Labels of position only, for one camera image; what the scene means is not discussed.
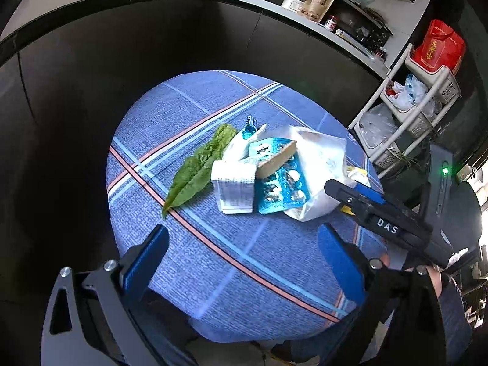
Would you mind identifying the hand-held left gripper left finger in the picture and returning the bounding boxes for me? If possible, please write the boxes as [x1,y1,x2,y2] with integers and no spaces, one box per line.
[41,224,199,366]

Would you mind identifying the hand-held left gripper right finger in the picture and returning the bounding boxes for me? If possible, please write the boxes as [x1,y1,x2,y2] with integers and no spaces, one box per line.
[317,223,447,366]

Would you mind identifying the white crumpled plastic bags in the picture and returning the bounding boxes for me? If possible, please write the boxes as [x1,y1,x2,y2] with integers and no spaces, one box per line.
[385,74,437,117]

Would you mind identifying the person's blue jeans leg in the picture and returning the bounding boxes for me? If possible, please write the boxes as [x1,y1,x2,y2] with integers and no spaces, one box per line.
[438,278,473,366]

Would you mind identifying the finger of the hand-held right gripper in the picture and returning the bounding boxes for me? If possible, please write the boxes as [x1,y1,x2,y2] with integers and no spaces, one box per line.
[353,183,431,229]
[324,178,452,265]

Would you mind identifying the white storage rack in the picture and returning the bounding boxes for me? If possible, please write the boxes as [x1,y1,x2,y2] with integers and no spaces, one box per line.
[348,43,462,168]

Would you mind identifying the dark kitchen counter cabinet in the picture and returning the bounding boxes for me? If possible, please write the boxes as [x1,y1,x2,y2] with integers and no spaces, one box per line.
[0,0,393,161]

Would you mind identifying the green lettuce leaf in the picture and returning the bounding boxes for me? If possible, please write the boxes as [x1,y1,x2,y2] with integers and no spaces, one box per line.
[162,123,239,220]

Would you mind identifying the clear plastic bags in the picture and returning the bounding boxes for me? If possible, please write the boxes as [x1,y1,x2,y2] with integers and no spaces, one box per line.
[358,103,399,149]

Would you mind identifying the white plastic bag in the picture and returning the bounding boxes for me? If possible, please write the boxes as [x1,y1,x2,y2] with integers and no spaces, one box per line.
[223,124,368,222]

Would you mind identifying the beige cardboard box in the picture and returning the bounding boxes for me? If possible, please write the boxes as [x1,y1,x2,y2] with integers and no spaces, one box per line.
[256,140,298,180]

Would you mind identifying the green plant sprigs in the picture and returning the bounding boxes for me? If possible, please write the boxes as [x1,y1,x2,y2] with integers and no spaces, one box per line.
[393,149,425,172]

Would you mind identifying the small blue plastic vial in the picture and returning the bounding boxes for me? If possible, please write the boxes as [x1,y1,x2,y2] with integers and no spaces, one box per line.
[241,114,260,140]

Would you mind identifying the brown paper pouch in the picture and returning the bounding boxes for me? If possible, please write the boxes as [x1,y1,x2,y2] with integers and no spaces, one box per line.
[299,0,339,23]

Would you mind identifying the blue blister pack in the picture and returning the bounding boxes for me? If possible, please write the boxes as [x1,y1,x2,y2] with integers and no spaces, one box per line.
[248,137,309,215]

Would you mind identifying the white paper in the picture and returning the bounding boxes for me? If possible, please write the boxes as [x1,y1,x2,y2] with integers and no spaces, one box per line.
[210,158,257,215]

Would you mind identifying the black toaster oven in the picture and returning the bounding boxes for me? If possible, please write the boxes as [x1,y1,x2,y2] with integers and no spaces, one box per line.
[333,0,393,48]

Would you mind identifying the person's right hand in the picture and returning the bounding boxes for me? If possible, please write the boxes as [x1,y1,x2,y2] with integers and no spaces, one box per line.
[426,267,445,298]

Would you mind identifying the blue plaid tablecloth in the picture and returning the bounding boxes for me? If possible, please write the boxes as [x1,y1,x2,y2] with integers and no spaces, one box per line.
[106,69,389,344]

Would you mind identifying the yellow wrapper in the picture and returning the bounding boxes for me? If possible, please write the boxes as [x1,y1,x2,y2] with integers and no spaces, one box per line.
[339,166,372,214]

